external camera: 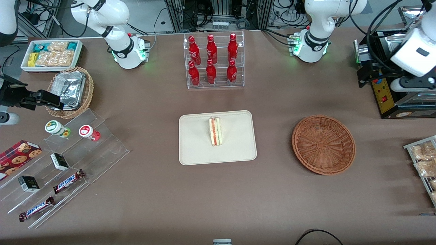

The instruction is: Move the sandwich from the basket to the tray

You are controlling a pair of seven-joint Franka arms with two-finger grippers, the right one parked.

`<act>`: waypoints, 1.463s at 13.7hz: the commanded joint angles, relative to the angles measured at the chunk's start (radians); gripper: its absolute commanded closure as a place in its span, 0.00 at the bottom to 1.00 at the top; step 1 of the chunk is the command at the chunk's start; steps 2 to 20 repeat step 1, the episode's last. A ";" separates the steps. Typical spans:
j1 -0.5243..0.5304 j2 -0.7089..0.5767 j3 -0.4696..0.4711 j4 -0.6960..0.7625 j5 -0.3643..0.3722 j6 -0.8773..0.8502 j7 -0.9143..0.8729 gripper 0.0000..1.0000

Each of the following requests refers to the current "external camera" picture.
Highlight triangle sandwich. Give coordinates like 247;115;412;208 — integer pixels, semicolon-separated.
209;116;222;147

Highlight light wicker basket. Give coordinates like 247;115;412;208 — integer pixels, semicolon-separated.
45;66;94;119

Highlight brown wicker basket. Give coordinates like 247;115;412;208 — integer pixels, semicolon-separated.
292;115;356;176

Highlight cream plastic tray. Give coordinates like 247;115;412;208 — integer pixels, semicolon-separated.
179;110;257;166

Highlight aluminium foil container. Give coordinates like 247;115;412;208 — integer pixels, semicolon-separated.
51;71;85;110

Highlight black food warmer yellow panel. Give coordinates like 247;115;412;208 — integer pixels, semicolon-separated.
354;5;436;119

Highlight small bottle green cap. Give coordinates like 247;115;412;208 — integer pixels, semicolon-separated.
45;120;71;138

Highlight clear bag of rice crackers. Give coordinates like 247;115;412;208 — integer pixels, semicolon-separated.
48;41;68;53
36;50;74;67

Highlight red cookie box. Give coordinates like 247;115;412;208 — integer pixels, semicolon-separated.
0;140;43;181

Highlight white snack bin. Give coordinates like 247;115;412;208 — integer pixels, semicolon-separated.
20;39;83;74

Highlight small bottle red cap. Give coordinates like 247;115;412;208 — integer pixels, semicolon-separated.
79;125;101;142

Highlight small black box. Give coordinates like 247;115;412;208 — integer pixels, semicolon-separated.
18;175;40;193
50;153;70;171

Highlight clear acrylic step display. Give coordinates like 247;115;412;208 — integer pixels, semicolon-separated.
0;108;130;229

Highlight Snickers bar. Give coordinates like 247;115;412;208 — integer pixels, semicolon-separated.
53;169;85;194
19;196;55;222

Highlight red cola bottle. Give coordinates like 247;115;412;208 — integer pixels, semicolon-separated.
206;59;217;84
188;35;201;65
206;34;218;64
188;61;201;86
227;33;238;62
227;60;238;85

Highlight clear acrylic bottle rack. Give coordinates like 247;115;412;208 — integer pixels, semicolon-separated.
183;30;245;89

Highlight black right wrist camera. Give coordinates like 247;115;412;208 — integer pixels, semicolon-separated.
0;73;31;110

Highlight grey wire rack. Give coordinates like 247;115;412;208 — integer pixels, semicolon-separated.
403;135;436;208

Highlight aluminium frame rack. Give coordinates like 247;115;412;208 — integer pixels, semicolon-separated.
163;0;303;33

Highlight black floor cable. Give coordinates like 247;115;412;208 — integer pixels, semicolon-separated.
295;229;344;245

